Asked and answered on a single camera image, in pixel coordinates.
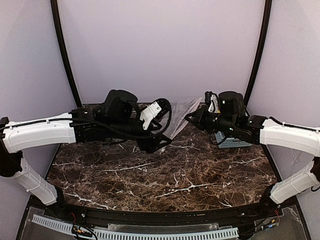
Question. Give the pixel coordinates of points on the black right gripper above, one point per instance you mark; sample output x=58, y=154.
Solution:
x=200, y=119

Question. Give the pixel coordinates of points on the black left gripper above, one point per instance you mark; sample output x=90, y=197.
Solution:
x=149, y=140

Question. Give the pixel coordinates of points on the clear zip top bag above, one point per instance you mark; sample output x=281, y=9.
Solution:
x=180, y=108

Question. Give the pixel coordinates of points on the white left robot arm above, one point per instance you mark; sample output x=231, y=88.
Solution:
x=27, y=146

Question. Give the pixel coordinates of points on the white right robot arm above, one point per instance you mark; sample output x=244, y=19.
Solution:
x=296, y=148

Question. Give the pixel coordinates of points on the light blue perforated basket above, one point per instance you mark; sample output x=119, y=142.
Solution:
x=230, y=142

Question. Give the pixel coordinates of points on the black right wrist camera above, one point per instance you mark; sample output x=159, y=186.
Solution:
x=211, y=100

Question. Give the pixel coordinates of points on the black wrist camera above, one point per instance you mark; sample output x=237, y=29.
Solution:
x=211, y=100
x=156, y=110

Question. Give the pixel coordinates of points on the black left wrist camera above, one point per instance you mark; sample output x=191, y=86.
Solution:
x=156, y=110

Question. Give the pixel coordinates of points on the black front rail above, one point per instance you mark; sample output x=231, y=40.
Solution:
x=243, y=217

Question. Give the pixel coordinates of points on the light blue cable duct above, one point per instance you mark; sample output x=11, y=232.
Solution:
x=130, y=232

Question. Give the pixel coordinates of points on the black frame post right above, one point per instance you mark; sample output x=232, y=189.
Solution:
x=259, y=50

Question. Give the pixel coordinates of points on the black frame post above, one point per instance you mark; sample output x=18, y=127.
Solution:
x=63, y=52
x=259, y=50

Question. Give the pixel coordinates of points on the black frame post left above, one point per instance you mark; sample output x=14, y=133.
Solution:
x=63, y=52

